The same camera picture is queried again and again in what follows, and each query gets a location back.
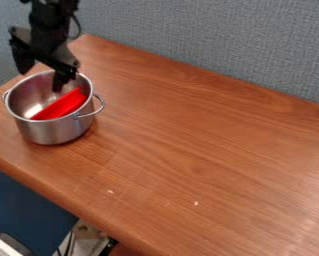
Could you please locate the red plastic block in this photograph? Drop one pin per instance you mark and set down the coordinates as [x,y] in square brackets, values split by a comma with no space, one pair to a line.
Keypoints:
[67,104]

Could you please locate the stainless steel pot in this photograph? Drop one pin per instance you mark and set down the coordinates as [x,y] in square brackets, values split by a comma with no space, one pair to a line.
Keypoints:
[31,96]

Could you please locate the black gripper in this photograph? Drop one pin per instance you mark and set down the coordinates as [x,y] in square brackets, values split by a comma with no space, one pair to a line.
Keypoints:
[43,45]

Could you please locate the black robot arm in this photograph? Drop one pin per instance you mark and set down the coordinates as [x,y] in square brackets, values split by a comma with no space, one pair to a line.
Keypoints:
[52,14]

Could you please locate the metal table leg bracket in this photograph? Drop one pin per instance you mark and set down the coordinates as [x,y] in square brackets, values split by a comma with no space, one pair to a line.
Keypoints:
[86,241]

